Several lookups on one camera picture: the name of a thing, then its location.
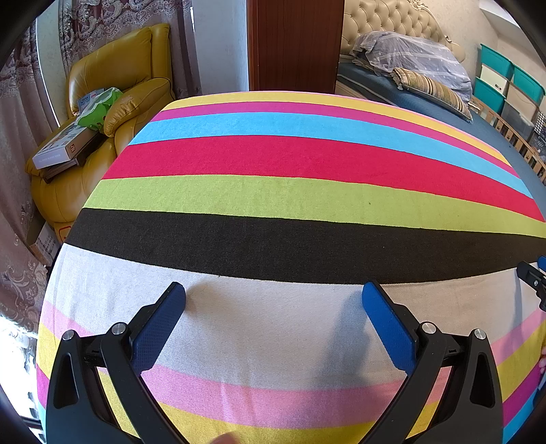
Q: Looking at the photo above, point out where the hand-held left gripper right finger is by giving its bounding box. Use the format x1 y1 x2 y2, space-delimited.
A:
362 281 505 444

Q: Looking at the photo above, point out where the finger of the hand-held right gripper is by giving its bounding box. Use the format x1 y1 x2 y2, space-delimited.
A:
516 260 546 312

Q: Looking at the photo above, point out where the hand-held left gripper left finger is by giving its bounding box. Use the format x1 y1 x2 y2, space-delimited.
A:
45 282 188 444

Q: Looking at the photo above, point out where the brown cardboard box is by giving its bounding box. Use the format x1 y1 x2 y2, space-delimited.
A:
26 211 62 265

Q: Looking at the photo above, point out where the colourful striped tablecloth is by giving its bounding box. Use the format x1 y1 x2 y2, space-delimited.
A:
36 91 546 444

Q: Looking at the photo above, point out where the brown flat box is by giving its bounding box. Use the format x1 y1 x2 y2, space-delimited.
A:
43 137 105 184

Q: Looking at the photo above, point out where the white flat box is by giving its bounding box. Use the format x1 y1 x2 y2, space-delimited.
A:
32 124 97 169

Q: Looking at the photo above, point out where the brown striped pillow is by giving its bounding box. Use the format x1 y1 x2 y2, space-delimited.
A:
390 67 474 124

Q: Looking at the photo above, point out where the stack of plastic storage boxes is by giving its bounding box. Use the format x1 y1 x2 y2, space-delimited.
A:
473 43 546 141

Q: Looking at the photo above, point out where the green plastic packet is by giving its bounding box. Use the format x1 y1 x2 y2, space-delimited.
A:
78 86 124 130

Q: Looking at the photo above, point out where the white blue tissue pack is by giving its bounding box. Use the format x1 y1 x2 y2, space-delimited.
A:
77 87 105 114

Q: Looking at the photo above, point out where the bed with blue mattress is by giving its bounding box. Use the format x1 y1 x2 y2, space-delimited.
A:
335 62 546 184

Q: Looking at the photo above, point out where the grey-blue striped duvet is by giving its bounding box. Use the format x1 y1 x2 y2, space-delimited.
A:
350 31 472 103

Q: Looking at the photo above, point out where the yellow leather armchair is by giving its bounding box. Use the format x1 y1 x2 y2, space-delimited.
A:
25 23 176 223

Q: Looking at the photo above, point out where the dark wooden partition panel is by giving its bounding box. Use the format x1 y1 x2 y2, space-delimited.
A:
247 0 345 95

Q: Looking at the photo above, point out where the beige tufted headboard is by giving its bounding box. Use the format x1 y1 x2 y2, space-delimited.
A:
343 0 466 60

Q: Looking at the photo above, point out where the wooden cot rail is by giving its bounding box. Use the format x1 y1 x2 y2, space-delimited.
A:
469 96 546 180

